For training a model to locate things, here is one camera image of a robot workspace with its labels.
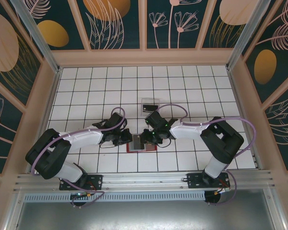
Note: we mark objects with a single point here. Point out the red card holder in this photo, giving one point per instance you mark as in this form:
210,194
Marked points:
151,148

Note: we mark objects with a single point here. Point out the grey credit card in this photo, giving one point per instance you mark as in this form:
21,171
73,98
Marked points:
136,139

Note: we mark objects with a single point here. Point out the black credit card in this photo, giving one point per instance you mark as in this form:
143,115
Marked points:
150,108

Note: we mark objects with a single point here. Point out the clear plastic box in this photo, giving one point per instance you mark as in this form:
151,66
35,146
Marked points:
156,101

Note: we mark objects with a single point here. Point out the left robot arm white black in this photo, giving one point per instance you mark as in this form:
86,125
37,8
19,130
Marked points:
84,139

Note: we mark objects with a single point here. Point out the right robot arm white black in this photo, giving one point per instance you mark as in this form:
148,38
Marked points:
187,131

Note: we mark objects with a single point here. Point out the grey metal panel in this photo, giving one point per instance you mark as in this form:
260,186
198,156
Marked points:
144,215

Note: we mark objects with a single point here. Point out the aluminium mounting rail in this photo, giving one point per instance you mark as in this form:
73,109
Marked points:
144,179

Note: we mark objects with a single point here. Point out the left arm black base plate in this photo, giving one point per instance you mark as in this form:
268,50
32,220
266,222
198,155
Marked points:
96,180

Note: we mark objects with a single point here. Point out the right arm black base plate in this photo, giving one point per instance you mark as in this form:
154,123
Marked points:
194,180

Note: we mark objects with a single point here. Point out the aluminium frame post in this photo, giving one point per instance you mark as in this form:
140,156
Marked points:
247,36
39,36

